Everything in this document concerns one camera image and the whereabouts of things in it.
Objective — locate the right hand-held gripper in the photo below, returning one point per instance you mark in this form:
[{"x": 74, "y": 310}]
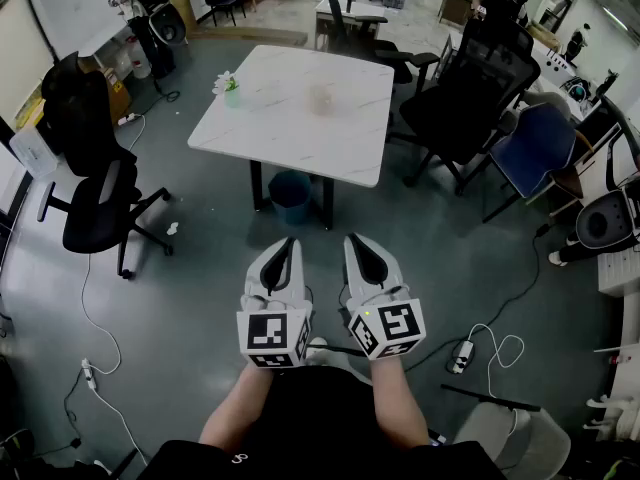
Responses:
[{"x": 390, "y": 325}]

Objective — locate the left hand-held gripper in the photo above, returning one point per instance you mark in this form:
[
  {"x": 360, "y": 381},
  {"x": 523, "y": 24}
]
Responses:
[{"x": 272, "y": 335}]

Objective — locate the clear plastic cup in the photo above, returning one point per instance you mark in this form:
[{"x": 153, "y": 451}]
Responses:
[{"x": 320, "y": 100}]

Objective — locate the person's left forearm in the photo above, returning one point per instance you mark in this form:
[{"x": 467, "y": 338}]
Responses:
[{"x": 235, "y": 408}]

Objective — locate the person's right forearm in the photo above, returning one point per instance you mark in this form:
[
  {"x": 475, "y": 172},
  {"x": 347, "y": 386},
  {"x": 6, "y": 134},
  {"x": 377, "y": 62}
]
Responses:
[{"x": 400, "y": 403}]

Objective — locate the dark teal waste bin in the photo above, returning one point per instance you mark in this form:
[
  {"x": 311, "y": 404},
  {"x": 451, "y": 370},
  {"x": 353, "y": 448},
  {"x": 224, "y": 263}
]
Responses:
[{"x": 290, "y": 198}]

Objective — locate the person's white shoe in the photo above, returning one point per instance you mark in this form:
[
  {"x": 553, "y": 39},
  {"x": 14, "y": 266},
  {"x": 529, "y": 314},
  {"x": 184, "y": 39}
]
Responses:
[{"x": 316, "y": 349}]

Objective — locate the crumpled white paper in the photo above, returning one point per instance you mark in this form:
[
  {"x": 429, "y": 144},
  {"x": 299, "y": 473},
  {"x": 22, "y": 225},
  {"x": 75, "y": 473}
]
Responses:
[{"x": 172, "y": 228}]

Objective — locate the white power strip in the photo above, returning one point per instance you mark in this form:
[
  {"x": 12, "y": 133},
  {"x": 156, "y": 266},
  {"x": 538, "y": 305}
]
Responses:
[
  {"x": 89, "y": 374},
  {"x": 127, "y": 118},
  {"x": 461, "y": 357}
]

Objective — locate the person's black clothing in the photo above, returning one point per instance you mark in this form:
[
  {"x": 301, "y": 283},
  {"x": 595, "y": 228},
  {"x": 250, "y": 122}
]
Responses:
[{"x": 310, "y": 418}]

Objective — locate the green translucent vase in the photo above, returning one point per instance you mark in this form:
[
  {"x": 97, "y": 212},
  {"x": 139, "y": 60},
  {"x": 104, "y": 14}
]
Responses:
[{"x": 232, "y": 99}]

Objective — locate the black mesh office chair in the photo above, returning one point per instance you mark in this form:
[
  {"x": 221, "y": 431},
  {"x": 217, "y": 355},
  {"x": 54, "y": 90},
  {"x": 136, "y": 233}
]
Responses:
[{"x": 465, "y": 98}]

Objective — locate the white artificial flowers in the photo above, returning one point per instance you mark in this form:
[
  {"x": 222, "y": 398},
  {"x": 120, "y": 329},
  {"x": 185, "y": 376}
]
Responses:
[{"x": 221, "y": 82}]

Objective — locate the light grey chair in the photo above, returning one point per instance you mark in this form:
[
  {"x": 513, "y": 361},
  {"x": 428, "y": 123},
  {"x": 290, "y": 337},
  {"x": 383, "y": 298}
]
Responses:
[{"x": 500, "y": 433}]

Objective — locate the blue padded chair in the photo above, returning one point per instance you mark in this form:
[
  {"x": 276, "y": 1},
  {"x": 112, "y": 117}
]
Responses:
[{"x": 535, "y": 148}]

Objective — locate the grey round-back chair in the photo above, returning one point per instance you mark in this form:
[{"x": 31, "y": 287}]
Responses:
[
  {"x": 597, "y": 223},
  {"x": 167, "y": 28}
]

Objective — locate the black office chair with headrest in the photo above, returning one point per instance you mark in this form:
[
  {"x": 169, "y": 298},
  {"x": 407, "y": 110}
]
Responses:
[{"x": 85, "y": 133}]

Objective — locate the brown cardboard box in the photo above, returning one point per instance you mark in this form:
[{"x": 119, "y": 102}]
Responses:
[{"x": 117, "y": 95}]

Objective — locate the black office chair with armrests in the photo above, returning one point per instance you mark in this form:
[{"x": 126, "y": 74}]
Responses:
[{"x": 350, "y": 33}]

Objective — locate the white slatted box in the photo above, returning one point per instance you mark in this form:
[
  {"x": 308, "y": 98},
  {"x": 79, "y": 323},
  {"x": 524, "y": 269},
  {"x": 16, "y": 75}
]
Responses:
[{"x": 620, "y": 270}]

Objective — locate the clear plastic storage box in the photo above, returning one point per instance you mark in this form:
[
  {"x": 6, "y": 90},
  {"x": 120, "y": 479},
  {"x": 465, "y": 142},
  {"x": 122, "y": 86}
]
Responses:
[{"x": 32, "y": 153}]

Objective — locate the wooden cabinet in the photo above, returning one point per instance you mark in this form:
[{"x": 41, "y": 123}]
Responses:
[{"x": 457, "y": 5}]

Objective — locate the black table leg frame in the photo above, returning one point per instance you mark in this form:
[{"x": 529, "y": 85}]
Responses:
[{"x": 257, "y": 183}]

